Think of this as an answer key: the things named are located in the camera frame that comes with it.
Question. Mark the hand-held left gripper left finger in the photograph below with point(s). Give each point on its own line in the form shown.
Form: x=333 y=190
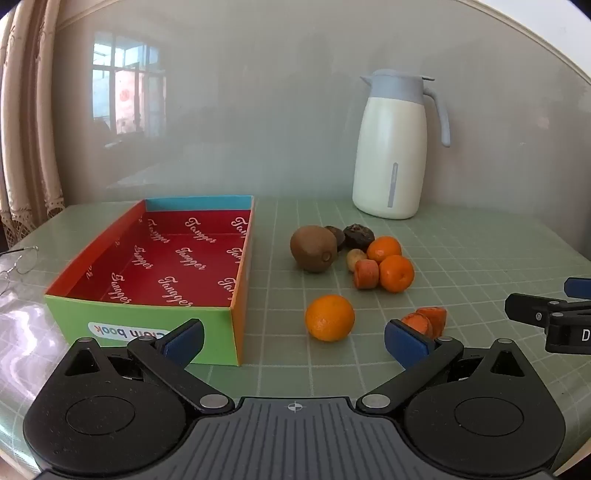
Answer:
x=184 y=344

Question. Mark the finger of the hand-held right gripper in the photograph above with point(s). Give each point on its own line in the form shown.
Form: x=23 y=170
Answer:
x=579 y=287
x=526 y=309

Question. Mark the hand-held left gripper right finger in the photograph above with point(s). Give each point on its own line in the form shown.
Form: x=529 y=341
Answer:
x=406 y=344

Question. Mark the orange carrot piece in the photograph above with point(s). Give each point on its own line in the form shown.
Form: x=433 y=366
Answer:
x=366 y=274
x=436 y=318
x=418 y=325

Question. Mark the small orange tangerine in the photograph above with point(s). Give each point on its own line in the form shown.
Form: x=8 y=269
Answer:
x=397 y=274
x=384 y=248

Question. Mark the colourful cardboard box red inside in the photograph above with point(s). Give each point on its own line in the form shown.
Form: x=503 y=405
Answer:
x=152 y=272

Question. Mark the large orange tangerine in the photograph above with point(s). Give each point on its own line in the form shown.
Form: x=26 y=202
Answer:
x=330 y=318

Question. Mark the small yellow-brown fruit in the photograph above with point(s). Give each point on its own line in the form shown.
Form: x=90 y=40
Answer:
x=354 y=259

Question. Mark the dark wrinkled fruit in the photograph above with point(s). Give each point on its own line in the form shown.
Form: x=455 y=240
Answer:
x=359 y=236

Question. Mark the dark smooth round fruit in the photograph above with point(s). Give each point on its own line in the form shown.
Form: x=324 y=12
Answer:
x=337 y=236

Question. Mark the brown kiwi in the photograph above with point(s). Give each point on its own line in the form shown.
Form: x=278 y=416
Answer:
x=313 y=249

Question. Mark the green checkered table cover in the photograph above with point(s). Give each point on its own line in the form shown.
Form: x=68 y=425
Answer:
x=461 y=240

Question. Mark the white thermos jug grey lid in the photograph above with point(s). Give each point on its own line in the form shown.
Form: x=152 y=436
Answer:
x=392 y=147

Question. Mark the beige lace-trimmed curtain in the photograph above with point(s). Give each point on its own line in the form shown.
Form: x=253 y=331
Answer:
x=27 y=138

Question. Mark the thin metal-frame glasses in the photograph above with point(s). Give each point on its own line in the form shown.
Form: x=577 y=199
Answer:
x=22 y=262

